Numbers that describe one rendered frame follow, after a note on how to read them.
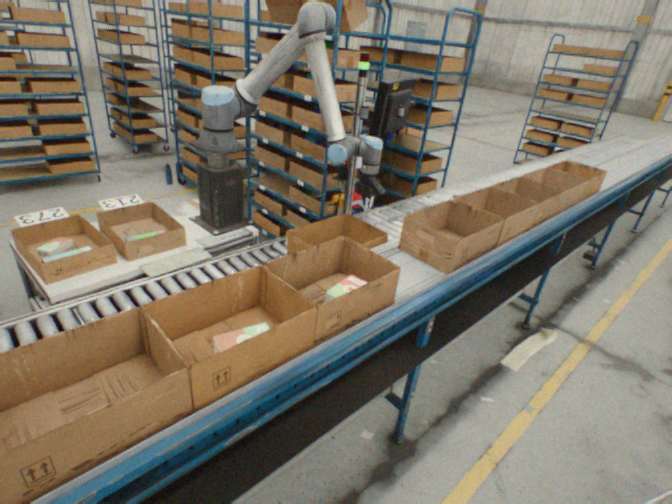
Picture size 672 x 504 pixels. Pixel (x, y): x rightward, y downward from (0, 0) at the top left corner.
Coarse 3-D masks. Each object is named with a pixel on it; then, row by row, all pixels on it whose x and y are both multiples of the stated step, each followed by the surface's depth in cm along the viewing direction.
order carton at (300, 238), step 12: (336, 216) 210; (348, 216) 214; (300, 228) 195; (312, 228) 201; (324, 228) 208; (336, 228) 214; (348, 228) 217; (360, 228) 211; (372, 228) 204; (288, 240) 192; (300, 240) 185; (312, 240) 205; (324, 240) 211; (360, 240) 213; (372, 240) 190; (384, 240) 197; (288, 252) 195
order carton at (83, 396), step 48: (96, 336) 107; (144, 336) 116; (0, 384) 96; (48, 384) 104; (96, 384) 108; (144, 384) 109; (0, 432) 94; (48, 432) 77; (96, 432) 85; (144, 432) 94; (0, 480) 75; (48, 480) 82
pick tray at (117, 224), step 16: (128, 208) 214; (144, 208) 220; (160, 208) 215; (112, 224) 211; (128, 224) 215; (144, 224) 216; (160, 224) 218; (176, 224) 205; (112, 240) 194; (144, 240) 186; (160, 240) 192; (176, 240) 198; (128, 256) 184; (144, 256) 190
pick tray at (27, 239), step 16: (48, 224) 191; (64, 224) 196; (80, 224) 201; (16, 240) 177; (32, 240) 189; (48, 240) 193; (80, 240) 196; (96, 240) 193; (32, 256) 165; (80, 256) 170; (96, 256) 175; (112, 256) 181; (48, 272) 163; (64, 272) 168; (80, 272) 173
